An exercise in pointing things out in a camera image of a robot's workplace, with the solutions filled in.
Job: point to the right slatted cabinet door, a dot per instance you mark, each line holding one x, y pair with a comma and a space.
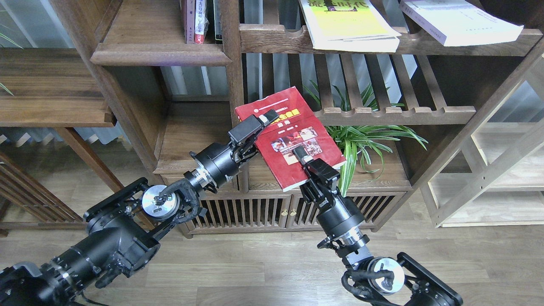
306, 212

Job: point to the left slatted cabinet door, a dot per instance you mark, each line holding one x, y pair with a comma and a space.
246, 214

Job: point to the light wooden shelf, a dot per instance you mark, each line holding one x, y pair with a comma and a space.
504, 183

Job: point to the yellow cover book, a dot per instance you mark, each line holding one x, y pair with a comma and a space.
348, 25

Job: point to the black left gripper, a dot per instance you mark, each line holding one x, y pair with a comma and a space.
218, 163

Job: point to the slatted cabinet door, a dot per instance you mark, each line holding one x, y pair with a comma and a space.
246, 214
306, 212

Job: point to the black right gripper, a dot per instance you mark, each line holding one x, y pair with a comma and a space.
338, 215

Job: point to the red cover book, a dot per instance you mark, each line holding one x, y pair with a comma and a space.
296, 126

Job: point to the dark upright book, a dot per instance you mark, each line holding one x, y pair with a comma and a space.
217, 27

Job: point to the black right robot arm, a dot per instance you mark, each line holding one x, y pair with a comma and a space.
367, 278

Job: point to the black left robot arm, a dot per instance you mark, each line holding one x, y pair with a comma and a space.
124, 230

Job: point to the green spider plant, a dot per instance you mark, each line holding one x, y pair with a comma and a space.
357, 142

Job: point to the white lavender book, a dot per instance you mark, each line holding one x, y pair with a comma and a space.
458, 23

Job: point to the red white upright book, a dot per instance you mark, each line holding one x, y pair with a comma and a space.
201, 21

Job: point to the dark wooden bookshelf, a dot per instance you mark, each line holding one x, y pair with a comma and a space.
171, 96

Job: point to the dark slatted wooden chair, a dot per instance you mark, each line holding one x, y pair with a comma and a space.
20, 189

